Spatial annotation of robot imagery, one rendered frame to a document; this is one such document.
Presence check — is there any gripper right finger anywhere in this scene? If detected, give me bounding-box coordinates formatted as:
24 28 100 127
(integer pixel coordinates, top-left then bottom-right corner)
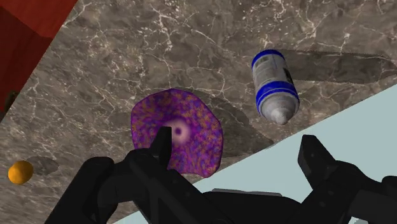
286 134 397 224

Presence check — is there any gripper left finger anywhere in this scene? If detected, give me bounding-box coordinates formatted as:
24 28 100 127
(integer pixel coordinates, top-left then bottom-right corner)
45 126 218 224

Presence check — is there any purple orange speckled bowl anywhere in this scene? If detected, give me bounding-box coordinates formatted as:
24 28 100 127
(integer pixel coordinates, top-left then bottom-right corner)
130 88 225 179

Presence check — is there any white blue spray can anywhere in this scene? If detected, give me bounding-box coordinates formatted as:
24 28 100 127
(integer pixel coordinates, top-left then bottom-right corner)
251 48 300 126

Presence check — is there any orange ball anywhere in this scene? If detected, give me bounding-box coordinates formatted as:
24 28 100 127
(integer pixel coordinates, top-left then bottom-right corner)
7 160 34 186

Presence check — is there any red robot stand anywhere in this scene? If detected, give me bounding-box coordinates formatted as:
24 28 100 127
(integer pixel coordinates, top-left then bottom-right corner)
0 0 79 113

